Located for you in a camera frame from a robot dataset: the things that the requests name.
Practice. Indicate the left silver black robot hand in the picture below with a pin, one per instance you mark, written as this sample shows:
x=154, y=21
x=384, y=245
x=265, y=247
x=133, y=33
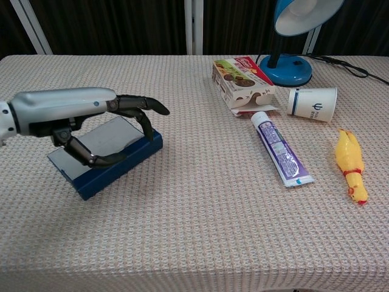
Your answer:
x=60, y=106

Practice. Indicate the blue desk lamp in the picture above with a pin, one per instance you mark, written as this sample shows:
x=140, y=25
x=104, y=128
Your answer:
x=285, y=71

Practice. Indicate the white paper cup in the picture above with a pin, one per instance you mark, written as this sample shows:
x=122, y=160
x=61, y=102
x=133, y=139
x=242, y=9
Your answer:
x=313, y=105

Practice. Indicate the white metal frame post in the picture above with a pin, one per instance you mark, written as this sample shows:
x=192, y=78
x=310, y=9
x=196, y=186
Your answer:
x=198, y=27
x=188, y=27
x=312, y=42
x=30, y=27

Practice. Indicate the purple white toothpaste tube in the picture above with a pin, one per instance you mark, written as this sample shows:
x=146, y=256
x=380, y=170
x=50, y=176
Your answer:
x=279, y=146

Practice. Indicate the beige waffle weave tablecloth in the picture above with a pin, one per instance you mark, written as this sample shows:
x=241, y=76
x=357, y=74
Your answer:
x=194, y=228

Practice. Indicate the dark blue printed tin box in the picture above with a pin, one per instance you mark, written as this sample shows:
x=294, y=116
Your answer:
x=103, y=179

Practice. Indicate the black pleated curtain panel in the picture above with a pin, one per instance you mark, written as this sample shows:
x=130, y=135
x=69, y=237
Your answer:
x=9, y=27
x=115, y=27
x=358, y=33
x=237, y=27

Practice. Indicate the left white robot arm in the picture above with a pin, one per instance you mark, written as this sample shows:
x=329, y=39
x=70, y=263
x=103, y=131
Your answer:
x=4, y=121

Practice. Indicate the snack carton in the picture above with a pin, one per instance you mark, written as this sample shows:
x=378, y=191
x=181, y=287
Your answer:
x=243, y=82

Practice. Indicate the yellow rubber chicken toy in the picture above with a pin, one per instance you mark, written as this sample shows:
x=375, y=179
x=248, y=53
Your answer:
x=349, y=161

